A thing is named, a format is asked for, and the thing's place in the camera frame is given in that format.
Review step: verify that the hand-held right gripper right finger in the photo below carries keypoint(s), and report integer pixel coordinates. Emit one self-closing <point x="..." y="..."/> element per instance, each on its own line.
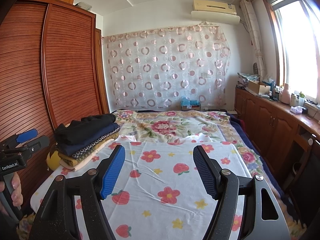
<point x="207" y="172"/>

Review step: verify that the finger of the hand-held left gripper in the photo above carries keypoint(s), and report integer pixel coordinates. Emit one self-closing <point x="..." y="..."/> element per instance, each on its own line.
<point x="37" y="143"/>
<point x="27" y="135"/>

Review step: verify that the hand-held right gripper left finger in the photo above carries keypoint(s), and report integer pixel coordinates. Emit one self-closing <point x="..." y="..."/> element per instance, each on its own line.
<point x="112" y="175"/>

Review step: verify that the black printed t-shirt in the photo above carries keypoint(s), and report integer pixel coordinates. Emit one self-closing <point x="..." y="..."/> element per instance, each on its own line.
<point x="85" y="132"/>

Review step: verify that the stack of folded clothes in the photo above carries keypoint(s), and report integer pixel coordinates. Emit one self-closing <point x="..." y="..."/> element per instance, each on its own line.
<point x="75" y="160"/>

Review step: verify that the person's left hand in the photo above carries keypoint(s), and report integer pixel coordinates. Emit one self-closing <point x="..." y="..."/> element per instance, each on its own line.
<point x="17" y="190"/>

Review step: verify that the yellow plush toy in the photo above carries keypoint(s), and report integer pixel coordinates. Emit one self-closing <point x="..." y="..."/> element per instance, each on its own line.
<point x="53" y="161"/>

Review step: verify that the beige folded garment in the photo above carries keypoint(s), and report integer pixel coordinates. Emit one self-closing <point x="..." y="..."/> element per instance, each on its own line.
<point x="80" y="166"/>

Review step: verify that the dark garment with circle trim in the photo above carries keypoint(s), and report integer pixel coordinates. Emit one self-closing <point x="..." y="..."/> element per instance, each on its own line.
<point x="95" y="145"/>

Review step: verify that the navy folded garment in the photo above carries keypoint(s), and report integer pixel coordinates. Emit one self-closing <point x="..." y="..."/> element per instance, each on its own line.
<point x="100" y="136"/>

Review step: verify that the white strawberry print sheet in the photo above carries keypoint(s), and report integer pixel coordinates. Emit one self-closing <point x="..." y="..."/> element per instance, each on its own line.
<point x="155" y="170"/>

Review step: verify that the navy bed cover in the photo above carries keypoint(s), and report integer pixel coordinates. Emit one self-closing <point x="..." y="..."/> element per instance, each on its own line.
<point x="250" y="135"/>

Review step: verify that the white power strip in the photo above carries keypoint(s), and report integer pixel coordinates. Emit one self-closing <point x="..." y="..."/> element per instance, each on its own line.
<point x="231" y="111"/>

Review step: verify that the blue tissue pack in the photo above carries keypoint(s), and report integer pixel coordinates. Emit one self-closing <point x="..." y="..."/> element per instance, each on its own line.
<point x="190" y="101"/>

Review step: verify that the low wooden cabinet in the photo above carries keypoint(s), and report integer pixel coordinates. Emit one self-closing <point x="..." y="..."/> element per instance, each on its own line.
<point x="265" y="117"/>

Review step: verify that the wooden louvred wardrobe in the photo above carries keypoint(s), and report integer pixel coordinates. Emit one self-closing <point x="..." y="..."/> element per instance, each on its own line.
<point x="70" y="67"/>

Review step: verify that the dark wooden chair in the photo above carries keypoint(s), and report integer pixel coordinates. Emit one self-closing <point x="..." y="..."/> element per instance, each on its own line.
<point x="303" y="170"/>

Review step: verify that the open cardboard box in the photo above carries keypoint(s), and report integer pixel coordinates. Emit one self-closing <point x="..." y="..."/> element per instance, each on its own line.
<point x="258" y="86"/>

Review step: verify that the stack of folded cloths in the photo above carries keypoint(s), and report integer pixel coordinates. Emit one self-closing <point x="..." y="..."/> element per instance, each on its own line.
<point x="246" y="77"/>

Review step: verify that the white tissue pack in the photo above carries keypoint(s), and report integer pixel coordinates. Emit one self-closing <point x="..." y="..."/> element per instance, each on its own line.
<point x="296" y="110"/>

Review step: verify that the blue plastic bag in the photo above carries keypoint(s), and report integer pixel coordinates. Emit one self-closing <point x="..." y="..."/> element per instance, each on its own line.
<point x="270" y="82"/>

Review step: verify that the pink thermos jug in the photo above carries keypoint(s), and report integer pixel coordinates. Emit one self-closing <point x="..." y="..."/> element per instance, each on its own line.
<point x="285" y="95"/>

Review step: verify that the sheer circle-pattern curtain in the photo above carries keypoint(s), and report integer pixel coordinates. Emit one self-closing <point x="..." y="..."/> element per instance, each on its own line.
<point x="170" y="67"/>

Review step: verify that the white plastic bottle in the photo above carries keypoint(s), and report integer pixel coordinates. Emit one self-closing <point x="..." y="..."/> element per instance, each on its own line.
<point x="293" y="100"/>

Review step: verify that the small black box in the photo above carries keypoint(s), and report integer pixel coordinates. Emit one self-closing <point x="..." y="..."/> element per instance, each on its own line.
<point x="304" y="110"/>

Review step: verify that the round hand fan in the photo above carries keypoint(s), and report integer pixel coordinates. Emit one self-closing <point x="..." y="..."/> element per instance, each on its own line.
<point x="256" y="68"/>

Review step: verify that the green capped bottle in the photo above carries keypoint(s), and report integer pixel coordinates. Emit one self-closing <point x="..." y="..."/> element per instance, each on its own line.
<point x="301" y="100"/>

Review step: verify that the white box on wardrobe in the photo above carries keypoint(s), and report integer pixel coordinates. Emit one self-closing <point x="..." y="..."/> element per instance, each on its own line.
<point x="83" y="5"/>

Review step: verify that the patterned window drape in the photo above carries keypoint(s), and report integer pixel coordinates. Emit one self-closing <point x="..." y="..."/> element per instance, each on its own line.
<point x="255" y="35"/>

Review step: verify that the wooden framed window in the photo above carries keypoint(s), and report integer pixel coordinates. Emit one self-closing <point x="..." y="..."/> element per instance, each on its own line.
<point x="297" y="45"/>

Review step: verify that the beige wall air conditioner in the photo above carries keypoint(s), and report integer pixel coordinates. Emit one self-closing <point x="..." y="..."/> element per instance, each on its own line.
<point x="215" y="8"/>

